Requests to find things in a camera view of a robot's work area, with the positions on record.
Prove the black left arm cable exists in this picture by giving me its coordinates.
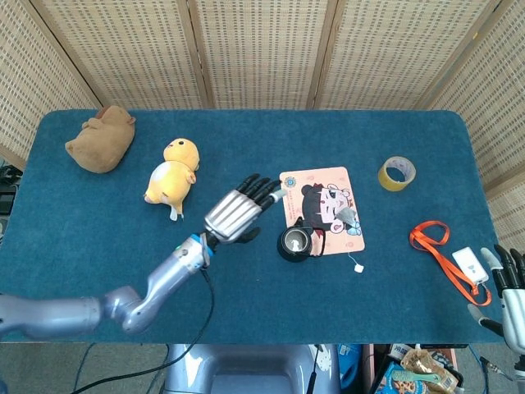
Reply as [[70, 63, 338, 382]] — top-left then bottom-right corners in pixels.
[[67, 266, 217, 394]]

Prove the blue printed snack box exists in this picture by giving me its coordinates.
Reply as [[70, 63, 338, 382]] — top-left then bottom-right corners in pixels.
[[371, 360, 415, 394]]

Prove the black equipment beside table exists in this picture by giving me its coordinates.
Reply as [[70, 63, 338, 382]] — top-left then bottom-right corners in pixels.
[[0, 163, 21, 217]]

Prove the yellow packing tape roll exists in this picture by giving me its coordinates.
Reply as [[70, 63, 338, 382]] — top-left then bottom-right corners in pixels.
[[377, 155, 418, 192]]

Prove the orange lanyard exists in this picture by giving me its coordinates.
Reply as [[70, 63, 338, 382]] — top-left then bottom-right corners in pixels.
[[409, 220, 493, 307]]

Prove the green comb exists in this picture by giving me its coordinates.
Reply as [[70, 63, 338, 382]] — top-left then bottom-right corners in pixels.
[[391, 369, 438, 386]]

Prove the beige snack bag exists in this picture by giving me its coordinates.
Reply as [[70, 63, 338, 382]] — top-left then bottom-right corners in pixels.
[[399, 346, 459, 393]]

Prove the grey robot torso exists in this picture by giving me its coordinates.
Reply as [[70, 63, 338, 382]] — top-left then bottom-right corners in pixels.
[[163, 343, 341, 394]]

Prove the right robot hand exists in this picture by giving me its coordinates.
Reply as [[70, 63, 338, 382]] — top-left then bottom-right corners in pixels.
[[467, 244, 525, 354]]

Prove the cartoon girl mouse pad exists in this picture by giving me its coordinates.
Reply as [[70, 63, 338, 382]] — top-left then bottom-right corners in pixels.
[[279, 166, 366, 256]]

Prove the blue table carpet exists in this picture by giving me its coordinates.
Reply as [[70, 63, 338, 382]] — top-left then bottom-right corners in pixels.
[[0, 108, 521, 345]]

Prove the yellow plush toy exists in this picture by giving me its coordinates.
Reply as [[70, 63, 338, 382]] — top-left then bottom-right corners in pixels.
[[143, 138, 201, 222]]

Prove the grey pyramid tea bag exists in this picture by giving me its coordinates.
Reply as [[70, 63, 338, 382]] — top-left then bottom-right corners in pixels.
[[336, 207, 366, 274]]

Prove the woven wooden folding screen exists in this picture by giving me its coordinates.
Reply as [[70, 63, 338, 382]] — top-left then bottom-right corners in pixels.
[[0, 0, 525, 263]]

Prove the black teapot with handle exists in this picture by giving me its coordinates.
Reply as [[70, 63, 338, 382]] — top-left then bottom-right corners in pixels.
[[276, 217, 327, 262]]

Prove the white badge card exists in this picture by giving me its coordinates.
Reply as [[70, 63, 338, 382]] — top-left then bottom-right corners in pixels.
[[451, 246, 490, 285]]

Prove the brown plush toy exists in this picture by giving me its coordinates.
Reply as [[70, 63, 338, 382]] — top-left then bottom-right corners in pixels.
[[64, 105, 137, 174]]

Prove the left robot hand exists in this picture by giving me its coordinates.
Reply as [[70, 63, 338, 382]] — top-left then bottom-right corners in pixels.
[[203, 173, 288, 247]]

